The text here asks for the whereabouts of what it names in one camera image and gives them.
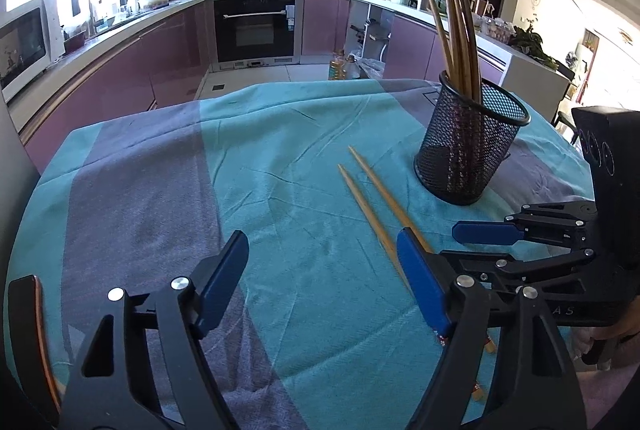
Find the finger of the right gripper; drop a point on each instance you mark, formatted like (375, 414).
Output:
(487, 233)
(504, 270)

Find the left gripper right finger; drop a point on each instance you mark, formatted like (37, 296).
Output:
(535, 384)

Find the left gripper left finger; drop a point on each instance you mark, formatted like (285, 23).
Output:
(111, 385)

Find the chopstick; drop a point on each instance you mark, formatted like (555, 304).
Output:
(459, 48)
(472, 49)
(395, 204)
(370, 219)
(443, 38)

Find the kitchen faucet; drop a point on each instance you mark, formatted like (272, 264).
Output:
(102, 13)

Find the right hand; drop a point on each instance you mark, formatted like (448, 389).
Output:
(624, 351)

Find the black mesh utensil cup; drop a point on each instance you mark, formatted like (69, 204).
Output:
(467, 140)

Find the smartphone with orange case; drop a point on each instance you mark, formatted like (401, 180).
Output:
(29, 347)

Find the teal grey tablecloth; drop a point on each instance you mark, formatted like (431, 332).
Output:
(321, 332)

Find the chopstick in cup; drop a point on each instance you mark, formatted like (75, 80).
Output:
(472, 49)
(459, 48)
(443, 38)

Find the cooking oil bottle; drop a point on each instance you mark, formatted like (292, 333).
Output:
(343, 67)

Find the black built-in oven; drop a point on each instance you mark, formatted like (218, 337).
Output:
(256, 33)

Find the white microwave oven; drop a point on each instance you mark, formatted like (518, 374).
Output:
(31, 40)

